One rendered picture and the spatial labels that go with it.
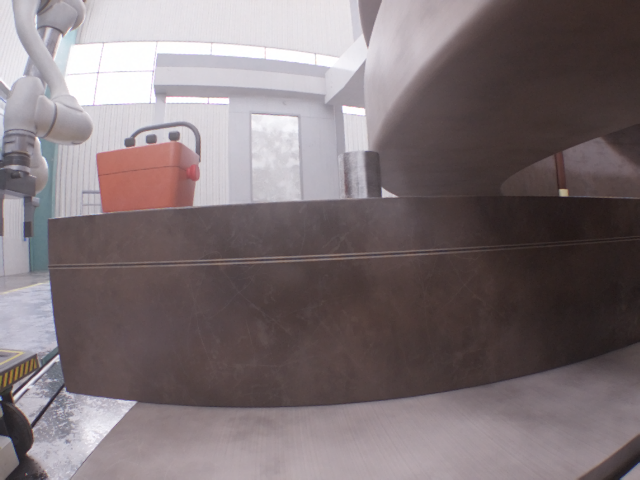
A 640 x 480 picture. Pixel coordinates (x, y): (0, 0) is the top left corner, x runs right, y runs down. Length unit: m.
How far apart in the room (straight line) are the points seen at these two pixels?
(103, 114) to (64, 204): 3.85
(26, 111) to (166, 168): 0.44
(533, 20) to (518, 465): 0.54
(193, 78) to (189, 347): 3.47
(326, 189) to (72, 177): 12.24
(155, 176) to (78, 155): 14.48
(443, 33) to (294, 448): 0.62
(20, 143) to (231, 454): 0.79
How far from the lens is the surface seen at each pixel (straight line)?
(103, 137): 15.09
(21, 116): 0.96
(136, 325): 0.71
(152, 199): 0.70
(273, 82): 4.06
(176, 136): 0.77
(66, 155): 15.33
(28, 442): 1.23
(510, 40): 0.49
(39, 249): 14.90
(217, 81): 3.95
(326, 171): 4.09
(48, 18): 1.40
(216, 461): 0.54
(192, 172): 0.72
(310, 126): 4.16
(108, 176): 0.75
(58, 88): 1.14
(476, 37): 0.48
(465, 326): 0.70
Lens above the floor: 0.61
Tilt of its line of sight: level
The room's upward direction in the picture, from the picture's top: 3 degrees counter-clockwise
